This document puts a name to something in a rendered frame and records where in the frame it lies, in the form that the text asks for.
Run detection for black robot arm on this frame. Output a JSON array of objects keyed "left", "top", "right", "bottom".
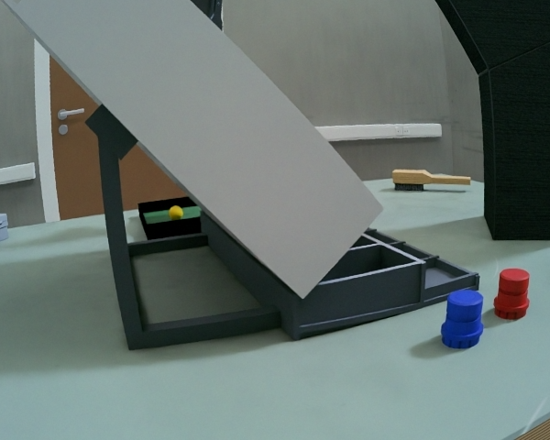
[{"left": 191, "top": 0, "right": 223, "bottom": 31}]

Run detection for red plug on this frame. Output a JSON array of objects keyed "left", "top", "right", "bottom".
[{"left": 493, "top": 269, "right": 530, "bottom": 320}]

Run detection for wooden-handled wire brush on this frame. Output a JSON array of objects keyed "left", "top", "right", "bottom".
[{"left": 392, "top": 170, "right": 470, "bottom": 191}]

